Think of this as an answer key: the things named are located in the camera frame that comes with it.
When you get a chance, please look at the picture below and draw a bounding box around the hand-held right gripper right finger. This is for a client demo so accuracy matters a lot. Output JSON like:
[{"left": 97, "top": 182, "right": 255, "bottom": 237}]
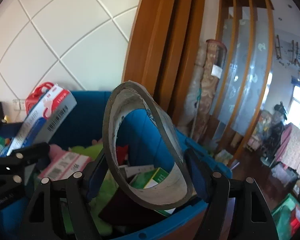
[{"left": 184, "top": 149, "right": 279, "bottom": 240}]

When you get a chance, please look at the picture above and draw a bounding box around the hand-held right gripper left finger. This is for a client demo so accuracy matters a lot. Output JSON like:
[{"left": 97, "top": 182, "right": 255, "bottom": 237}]
[{"left": 19, "top": 151, "right": 109, "bottom": 240}]

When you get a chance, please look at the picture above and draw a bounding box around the green plush frog hat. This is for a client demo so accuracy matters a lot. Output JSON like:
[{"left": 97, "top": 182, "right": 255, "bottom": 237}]
[{"left": 70, "top": 137, "right": 120, "bottom": 235}]

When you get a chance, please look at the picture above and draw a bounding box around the grey tape roll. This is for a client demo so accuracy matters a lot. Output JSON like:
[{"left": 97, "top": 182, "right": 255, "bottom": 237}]
[{"left": 102, "top": 81, "right": 194, "bottom": 210}]

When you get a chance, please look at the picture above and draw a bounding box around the maroon cloth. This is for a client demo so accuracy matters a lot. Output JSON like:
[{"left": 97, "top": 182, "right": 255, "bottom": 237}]
[{"left": 97, "top": 187, "right": 165, "bottom": 227}]

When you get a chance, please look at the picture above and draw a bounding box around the white red blue carton box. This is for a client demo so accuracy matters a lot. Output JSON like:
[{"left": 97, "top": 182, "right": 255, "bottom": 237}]
[{"left": 6, "top": 84, "right": 77, "bottom": 157}]

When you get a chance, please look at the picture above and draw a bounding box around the blue plastic storage crate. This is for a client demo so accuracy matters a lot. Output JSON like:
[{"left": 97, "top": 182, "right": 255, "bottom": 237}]
[{"left": 0, "top": 90, "right": 233, "bottom": 240}]

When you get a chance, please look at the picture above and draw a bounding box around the pink plush toy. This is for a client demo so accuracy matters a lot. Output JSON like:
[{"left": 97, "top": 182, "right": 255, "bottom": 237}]
[{"left": 49, "top": 144, "right": 63, "bottom": 161}]

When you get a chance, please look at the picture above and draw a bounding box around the pink white box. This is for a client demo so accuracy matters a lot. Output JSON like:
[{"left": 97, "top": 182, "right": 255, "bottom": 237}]
[{"left": 37, "top": 151, "right": 93, "bottom": 180}]

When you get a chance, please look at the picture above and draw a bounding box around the pale green package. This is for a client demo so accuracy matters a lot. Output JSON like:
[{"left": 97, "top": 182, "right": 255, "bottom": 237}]
[{"left": 214, "top": 149, "right": 234, "bottom": 167}]

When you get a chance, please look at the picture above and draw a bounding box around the white green medicine box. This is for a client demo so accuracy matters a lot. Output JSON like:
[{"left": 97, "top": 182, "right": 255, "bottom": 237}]
[{"left": 126, "top": 165, "right": 173, "bottom": 189}]

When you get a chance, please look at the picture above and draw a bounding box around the red toy suitcase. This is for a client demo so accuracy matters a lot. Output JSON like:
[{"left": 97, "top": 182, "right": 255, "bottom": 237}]
[{"left": 25, "top": 81, "right": 54, "bottom": 114}]

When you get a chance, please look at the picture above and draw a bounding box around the grey rolled mat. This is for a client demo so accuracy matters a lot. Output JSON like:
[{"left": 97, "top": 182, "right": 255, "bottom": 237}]
[{"left": 176, "top": 47, "right": 206, "bottom": 142}]

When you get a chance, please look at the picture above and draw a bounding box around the green storage box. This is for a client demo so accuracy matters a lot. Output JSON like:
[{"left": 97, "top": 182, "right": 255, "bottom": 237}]
[{"left": 271, "top": 192, "right": 300, "bottom": 235}]

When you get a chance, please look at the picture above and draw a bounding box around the floral rolled carpet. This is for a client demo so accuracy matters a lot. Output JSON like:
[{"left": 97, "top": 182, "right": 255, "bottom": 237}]
[{"left": 197, "top": 39, "right": 228, "bottom": 130}]

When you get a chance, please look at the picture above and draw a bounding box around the hanging laundry on rack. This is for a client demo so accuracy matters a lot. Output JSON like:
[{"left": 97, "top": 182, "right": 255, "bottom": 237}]
[{"left": 275, "top": 122, "right": 300, "bottom": 178}]

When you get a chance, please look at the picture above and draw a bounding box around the wooden glass partition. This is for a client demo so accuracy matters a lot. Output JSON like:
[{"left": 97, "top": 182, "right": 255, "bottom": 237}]
[{"left": 210, "top": 0, "right": 275, "bottom": 165}]

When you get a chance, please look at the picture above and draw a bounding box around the wooden arch trim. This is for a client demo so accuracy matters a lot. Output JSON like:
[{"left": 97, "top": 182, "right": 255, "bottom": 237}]
[{"left": 121, "top": 0, "right": 208, "bottom": 140}]

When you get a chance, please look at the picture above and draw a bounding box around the white wall socket panel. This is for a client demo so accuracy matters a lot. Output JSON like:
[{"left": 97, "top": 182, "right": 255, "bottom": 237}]
[{"left": 13, "top": 99, "right": 27, "bottom": 111}]

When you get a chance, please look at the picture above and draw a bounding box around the wall branch decoration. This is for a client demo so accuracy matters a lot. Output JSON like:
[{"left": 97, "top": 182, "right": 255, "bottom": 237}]
[{"left": 275, "top": 35, "right": 300, "bottom": 73}]

